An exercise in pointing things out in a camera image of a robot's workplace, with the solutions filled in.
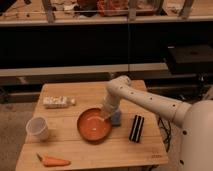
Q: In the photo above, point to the orange ceramic bowl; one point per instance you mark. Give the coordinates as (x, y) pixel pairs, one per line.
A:
(92, 127)

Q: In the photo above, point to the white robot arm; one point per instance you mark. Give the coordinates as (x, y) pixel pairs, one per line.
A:
(195, 120)

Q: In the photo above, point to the blue sponge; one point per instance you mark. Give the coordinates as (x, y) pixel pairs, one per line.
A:
(116, 118)

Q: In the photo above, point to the white plastic cup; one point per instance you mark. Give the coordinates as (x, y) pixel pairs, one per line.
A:
(37, 127)

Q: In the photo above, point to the black box on right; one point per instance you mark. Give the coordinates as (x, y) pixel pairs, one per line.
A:
(194, 59)

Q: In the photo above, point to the orange toy carrot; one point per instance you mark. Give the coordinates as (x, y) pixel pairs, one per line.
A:
(53, 162)

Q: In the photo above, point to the wooden shelf with clutter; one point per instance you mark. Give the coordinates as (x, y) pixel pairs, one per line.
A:
(95, 12)

